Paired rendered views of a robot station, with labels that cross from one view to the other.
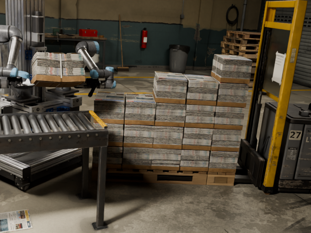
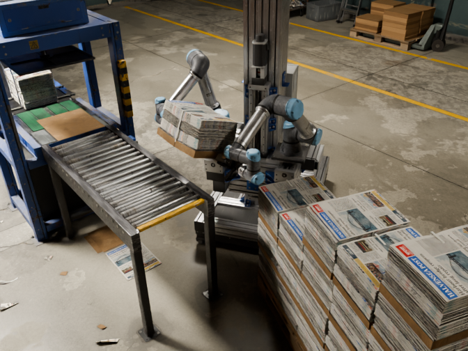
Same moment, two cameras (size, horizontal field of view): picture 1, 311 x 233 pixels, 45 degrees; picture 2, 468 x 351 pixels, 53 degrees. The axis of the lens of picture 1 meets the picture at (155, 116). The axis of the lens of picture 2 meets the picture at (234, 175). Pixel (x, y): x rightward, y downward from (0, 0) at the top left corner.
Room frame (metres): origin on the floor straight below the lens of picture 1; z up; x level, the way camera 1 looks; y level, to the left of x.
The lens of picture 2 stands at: (2.66, -1.68, 2.36)
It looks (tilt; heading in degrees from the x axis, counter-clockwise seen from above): 32 degrees down; 77
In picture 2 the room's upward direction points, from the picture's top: 1 degrees counter-clockwise
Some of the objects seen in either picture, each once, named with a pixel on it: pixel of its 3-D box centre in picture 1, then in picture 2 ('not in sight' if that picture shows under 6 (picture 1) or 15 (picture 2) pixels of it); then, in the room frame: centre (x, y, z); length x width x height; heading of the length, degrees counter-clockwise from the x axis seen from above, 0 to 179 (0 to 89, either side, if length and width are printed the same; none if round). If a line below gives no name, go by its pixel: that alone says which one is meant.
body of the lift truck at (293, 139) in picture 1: (294, 145); not in sight; (3.75, -1.50, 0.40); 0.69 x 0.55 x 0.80; 6
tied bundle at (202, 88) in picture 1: (198, 89); (391, 274); (3.63, -0.41, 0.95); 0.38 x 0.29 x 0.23; 6
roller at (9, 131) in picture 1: (7, 127); (119, 172); (2.52, 1.06, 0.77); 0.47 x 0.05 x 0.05; 26
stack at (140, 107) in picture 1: (151, 137); (328, 294); (3.58, 0.02, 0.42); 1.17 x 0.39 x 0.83; 96
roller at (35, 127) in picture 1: (35, 125); (133, 184); (2.60, 0.88, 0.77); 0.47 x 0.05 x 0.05; 26
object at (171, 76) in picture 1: (170, 75); (358, 213); (3.61, -0.11, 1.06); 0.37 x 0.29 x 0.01; 6
